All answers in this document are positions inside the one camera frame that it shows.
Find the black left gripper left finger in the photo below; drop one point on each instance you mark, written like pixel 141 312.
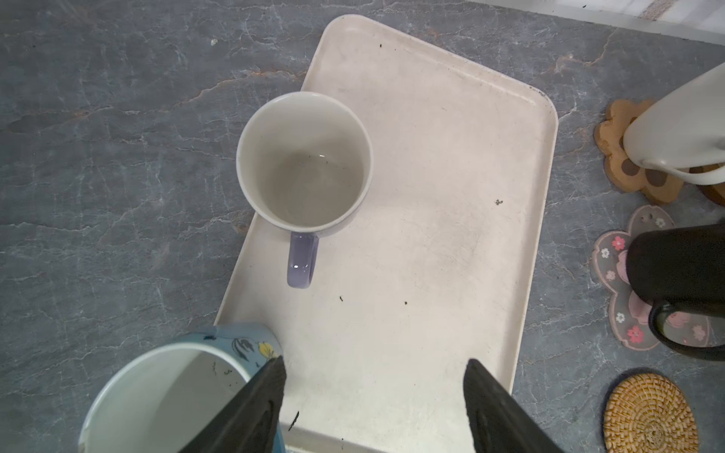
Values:
pixel 250 421

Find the pink cherry blossom coaster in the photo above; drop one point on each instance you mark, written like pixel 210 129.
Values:
pixel 628 313

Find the light blue mug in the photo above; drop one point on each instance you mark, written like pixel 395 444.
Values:
pixel 164 398

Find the woven rattan round coaster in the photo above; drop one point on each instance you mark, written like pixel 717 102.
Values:
pixel 647 412

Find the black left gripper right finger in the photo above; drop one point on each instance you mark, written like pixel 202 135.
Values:
pixel 497 422

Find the beige rectangular tray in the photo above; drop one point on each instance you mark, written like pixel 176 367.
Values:
pixel 435 268

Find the black mug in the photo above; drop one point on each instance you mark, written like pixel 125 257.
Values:
pixel 680 271

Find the brown paw print coaster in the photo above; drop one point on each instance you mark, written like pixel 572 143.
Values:
pixel 658 187

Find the brown round wooden coaster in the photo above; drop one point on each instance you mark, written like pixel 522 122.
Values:
pixel 716 193

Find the white mug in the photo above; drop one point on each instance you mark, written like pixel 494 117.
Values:
pixel 305 164

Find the cream mug front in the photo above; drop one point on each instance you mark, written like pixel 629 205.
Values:
pixel 683 133

